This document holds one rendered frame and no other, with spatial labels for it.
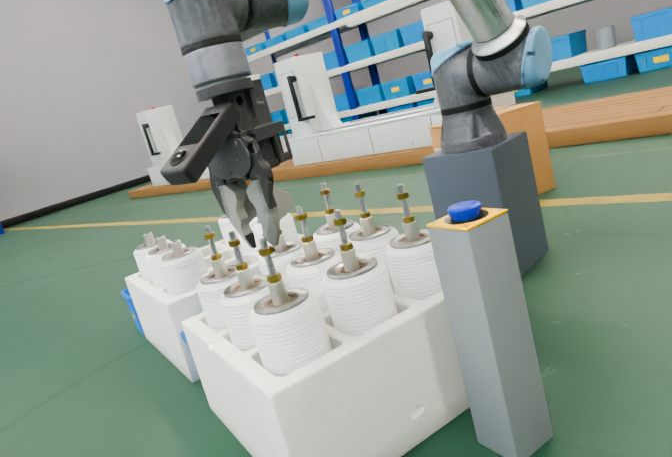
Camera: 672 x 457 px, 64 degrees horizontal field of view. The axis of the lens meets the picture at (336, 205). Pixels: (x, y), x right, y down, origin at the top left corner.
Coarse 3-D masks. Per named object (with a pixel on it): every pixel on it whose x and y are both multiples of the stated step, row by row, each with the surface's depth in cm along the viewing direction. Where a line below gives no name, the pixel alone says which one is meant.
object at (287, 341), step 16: (304, 304) 69; (256, 320) 69; (272, 320) 67; (288, 320) 67; (304, 320) 68; (320, 320) 71; (256, 336) 70; (272, 336) 68; (288, 336) 68; (304, 336) 68; (320, 336) 70; (272, 352) 69; (288, 352) 68; (304, 352) 68; (320, 352) 70; (272, 368) 69; (288, 368) 68
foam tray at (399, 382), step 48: (192, 336) 91; (336, 336) 74; (384, 336) 71; (432, 336) 76; (240, 384) 73; (288, 384) 64; (336, 384) 68; (384, 384) 71; (432, 384) 76; (240, 432) 84; (288, 432) 64; (336, 432) 68; (384, 432) 72; (432, 432) 76
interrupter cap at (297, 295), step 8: (288, 288) 75; (296, 288) 74; (304, 288) 73; (296, 296) 72; (304, 296) 70; (256, 304) 72; (264, 304) 72; (272, 304) 72; (288, 304) 69; (296, 304) 69; (256, 312) 70; (264, 312) 68; (272, 312) 68; (280, 312) 68
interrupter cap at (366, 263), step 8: (368, 256) 79; (336, 264) 80; (360, 264) 78; (368, 264) 76; (376, 264) 76; (328, 272) 77; (336, 272) 77; (344, 272) 77; (352, 272) 75; (360, 272) 74
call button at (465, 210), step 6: (456, 204) 66; (462, 204) 65; (468, 204) 64; (474, 204) 63; (480, 204) 64; (450, 210) 64; (456, 210) 63; (462, 210) 63; (468, 210) 63; (474, 210) 63; (456, 216) 63; (462, 216) 63; (468, 216) 63; (474, 216) 63
